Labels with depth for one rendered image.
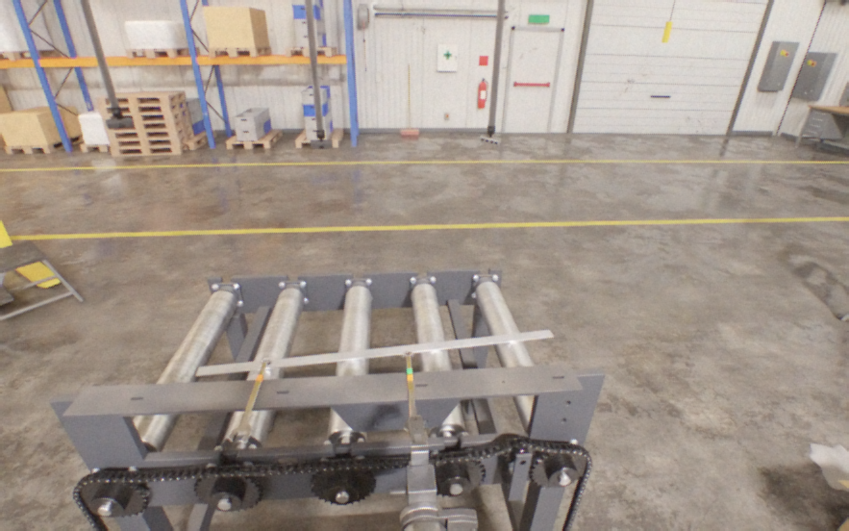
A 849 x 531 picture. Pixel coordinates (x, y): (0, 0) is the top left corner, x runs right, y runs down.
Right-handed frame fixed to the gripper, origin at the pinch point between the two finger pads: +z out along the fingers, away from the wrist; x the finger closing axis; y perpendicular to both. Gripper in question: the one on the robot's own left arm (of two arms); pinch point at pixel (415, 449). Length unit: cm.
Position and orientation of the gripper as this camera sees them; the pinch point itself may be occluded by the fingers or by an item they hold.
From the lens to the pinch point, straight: 91.1
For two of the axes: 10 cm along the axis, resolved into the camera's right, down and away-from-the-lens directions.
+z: -0.9, -4.8, 8.7
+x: -0.1, 8.8, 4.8
